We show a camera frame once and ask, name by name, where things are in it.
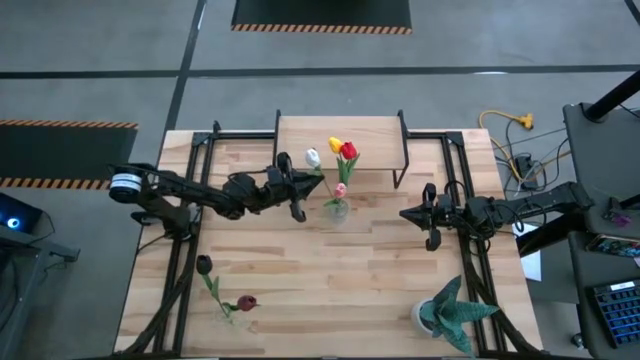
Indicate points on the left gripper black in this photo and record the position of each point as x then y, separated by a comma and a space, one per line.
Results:
277, 190

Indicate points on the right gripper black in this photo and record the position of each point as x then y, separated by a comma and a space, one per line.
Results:
450, 214

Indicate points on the white artificial tulip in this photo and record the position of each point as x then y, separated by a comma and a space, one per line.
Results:
312, 158

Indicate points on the pink artificial tulip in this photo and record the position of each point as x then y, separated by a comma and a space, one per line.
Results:
340, 190

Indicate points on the clear glass bottle vase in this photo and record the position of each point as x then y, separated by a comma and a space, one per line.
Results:
234, 320
339, 212

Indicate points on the yellow orange artificial tulip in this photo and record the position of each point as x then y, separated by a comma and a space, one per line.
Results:
335, 145

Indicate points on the red artificial tulip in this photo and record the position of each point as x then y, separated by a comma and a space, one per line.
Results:
349, 150

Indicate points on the black artificial tulip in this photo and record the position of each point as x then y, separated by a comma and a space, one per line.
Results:
203, 264

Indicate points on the maroon artificial tulip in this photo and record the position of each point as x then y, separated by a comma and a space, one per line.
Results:
246, 302

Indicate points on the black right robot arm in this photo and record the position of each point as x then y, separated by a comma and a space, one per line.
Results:
550, 197

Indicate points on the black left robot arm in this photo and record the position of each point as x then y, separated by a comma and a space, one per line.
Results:
200, 192

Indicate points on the green plant in white pot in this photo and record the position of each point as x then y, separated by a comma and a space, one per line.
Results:
450, 312

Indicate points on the black power adapter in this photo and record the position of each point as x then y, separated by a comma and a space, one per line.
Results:
526, 170

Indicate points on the white paper sheet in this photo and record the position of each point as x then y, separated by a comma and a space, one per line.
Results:
532, 265

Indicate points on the black metal beam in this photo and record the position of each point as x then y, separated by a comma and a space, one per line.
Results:
550, 232

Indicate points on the black hazard striped floor mat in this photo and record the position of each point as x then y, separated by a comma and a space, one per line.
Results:
60, 150
320, 12

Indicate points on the grey desk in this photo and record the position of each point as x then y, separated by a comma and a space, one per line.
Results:
605, 160

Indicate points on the dark smartphone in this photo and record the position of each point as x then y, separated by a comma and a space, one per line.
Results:
612, 246

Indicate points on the black gadget with purple part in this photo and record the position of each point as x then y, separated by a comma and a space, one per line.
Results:
621, 220

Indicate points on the black caster wheel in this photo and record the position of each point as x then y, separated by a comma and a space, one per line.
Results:
578, 341

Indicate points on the black backlit keypad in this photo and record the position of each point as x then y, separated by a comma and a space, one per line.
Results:
620, 315

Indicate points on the black metal pole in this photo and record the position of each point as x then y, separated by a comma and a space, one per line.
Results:
612, 97

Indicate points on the grey equipment stand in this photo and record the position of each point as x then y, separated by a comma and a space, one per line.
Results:
30, 245

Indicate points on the black computer with blue light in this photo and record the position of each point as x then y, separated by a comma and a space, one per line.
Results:
20, 215

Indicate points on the wooden shelf with black frame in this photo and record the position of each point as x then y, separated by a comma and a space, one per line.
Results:
295, 135

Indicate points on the black aluminium table frame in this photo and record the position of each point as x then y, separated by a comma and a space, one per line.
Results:
240, 135

